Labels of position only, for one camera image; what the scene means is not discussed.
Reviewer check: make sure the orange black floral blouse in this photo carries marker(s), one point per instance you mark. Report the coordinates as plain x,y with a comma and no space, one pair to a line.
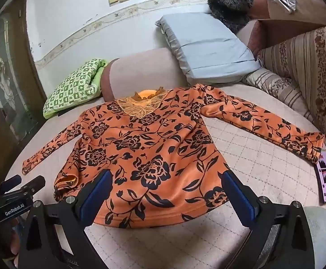
165,166

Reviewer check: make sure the grey trouser knee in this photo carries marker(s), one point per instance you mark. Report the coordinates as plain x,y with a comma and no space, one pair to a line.
316,218

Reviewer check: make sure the pink rolled bolster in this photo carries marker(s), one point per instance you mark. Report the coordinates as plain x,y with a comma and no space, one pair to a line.
151,69

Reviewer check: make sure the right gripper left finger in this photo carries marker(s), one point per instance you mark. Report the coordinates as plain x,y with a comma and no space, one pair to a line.
54,235

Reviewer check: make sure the black fur garment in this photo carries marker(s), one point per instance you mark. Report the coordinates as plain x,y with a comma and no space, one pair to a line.
232,13

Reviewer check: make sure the light blue grey pillow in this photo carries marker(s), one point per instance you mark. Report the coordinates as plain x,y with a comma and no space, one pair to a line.
207,51

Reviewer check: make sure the wooden glass door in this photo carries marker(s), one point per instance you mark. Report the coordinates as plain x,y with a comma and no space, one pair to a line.
21,93

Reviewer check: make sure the beige striped floral quilt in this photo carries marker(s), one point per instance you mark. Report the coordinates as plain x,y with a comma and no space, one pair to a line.
294,72

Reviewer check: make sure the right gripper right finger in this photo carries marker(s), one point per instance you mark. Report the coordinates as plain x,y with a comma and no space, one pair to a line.
279,235

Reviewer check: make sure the green patterned pillow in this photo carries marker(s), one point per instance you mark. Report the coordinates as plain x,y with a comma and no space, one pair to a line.
79,87

